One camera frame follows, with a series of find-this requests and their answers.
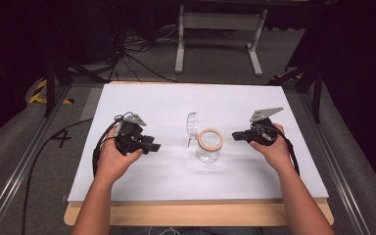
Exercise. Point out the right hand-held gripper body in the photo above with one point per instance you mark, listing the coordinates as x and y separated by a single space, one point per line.
262 132

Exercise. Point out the dark curtain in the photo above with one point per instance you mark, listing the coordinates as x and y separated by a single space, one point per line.
6 49
359 65

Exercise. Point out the yellow and black floor tape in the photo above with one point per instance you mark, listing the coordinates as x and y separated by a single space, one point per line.
38 97

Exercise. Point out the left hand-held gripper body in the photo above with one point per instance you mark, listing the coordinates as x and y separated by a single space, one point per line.
129 133

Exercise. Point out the glass jar with hinged lid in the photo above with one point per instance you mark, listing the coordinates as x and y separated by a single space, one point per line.
209 147

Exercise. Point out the black metal stand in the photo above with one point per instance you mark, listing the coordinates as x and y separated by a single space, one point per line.
50 84
316 88

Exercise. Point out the white metal table frame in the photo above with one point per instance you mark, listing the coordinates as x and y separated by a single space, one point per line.
220 21

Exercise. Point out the person's right hand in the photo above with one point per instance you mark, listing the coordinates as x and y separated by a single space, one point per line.
275 153

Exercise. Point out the person's left hand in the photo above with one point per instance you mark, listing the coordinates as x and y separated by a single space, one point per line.
111 160

